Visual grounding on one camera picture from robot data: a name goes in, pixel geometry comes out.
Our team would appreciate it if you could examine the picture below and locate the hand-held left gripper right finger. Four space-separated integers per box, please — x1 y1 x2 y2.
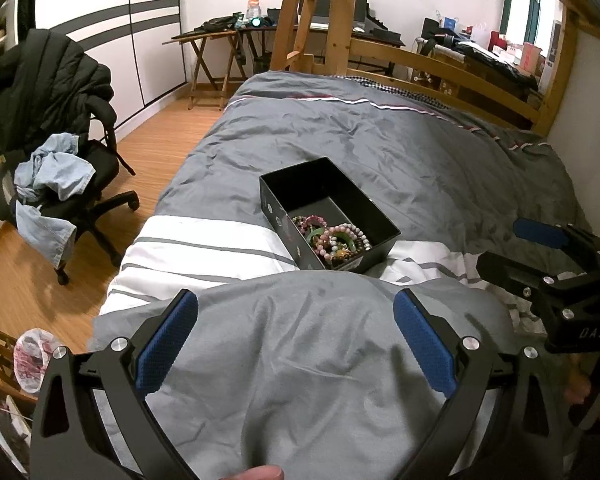
392 287 581 480

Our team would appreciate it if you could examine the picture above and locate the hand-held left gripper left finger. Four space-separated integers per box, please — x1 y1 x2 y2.
30 287 201 480

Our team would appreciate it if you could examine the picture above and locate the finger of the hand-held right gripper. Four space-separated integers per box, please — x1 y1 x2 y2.
512 217 600 273
477 251 556 311

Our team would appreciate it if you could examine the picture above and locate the pale pink bead bracelet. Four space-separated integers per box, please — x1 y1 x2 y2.
316 224 371 257

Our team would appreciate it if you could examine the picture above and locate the dark pink bead bracelet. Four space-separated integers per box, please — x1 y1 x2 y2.
291 214 329 232

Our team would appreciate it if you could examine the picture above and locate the black jewelry box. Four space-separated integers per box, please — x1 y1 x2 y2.
259 156 401 275

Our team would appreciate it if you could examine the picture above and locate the person's right hand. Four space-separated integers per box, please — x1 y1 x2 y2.
562 359 595 407

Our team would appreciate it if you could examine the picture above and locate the person's left hand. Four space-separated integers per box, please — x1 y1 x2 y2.
225 465 285 480

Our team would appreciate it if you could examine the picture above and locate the white pink plastic bag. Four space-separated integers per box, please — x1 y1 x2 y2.
14 328 63 393

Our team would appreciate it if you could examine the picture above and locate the wooden stool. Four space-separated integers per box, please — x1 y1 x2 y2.
0 320 38 406

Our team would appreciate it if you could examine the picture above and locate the red and white carton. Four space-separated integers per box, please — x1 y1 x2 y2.
522 42 546 78

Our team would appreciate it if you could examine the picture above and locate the black office chair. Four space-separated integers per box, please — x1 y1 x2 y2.
0 100 141 286

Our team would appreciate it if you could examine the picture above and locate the light blue denim clothing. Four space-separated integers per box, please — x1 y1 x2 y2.
14 132 93 268

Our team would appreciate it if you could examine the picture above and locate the green framed window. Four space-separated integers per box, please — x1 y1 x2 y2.
500 0 563 41

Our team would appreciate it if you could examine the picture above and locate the grey striped duvet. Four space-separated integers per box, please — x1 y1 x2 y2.
87 70 593 480

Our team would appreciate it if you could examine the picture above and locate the black desk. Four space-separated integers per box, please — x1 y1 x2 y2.
237 22 406 78

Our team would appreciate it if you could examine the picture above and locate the black computer monitor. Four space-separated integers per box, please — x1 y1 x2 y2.
305 0 370 26

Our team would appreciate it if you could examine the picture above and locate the wooden folding table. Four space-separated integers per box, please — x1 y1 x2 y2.
172 30 248 111

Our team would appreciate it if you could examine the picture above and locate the white striped wardrobe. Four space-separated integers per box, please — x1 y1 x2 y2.
35 0 186 128

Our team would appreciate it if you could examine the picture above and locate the black bag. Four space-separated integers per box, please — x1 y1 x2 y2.
200 16 241 34

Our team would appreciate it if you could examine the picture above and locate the wooden bunk bed frame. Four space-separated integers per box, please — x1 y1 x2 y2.
270 0 581 137

